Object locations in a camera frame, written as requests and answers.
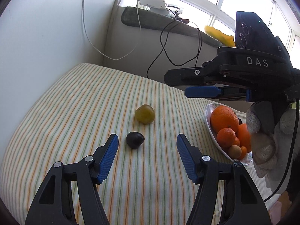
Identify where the large dimpled orange with stem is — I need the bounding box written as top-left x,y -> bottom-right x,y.
210,105 -> 239,133

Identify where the small mandarin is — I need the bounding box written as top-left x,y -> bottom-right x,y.
217,128 -> 236,148
232,137 -> 241,146

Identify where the small tan fruit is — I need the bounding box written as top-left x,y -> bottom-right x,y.
228,145 -> 242,159

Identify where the small orange kumquat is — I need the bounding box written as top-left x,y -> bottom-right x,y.
238,146 -> 248,160

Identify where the floral white plate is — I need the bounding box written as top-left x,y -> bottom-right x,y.
204,103 -> 253,166

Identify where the large smooth orange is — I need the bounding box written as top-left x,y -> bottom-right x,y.
237,123 -> 251,152

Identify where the right hand white glove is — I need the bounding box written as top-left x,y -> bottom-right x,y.
246,101 -> 296,192

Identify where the dark purple plum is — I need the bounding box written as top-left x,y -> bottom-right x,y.
126,132 -> 145,149

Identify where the green yellow plum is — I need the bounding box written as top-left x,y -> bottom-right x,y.
135,104 -> 156,125

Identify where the striped table cloth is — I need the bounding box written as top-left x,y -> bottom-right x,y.
0,62 -> 280,225

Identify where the white power strip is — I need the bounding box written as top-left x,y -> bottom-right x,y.
139,0 -> 171,17

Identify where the grey window sill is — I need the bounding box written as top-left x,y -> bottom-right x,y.
121,7 -> 224,48

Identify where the white cabinet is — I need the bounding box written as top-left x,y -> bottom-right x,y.
1,0 -> 115,152

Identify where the black cable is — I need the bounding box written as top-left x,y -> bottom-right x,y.
146,9 -> 203,78

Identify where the white cable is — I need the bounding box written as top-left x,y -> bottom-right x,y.
81,0 -> 142,61

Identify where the white window frame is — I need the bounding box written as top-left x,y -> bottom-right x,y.
117,0 -> 300,52

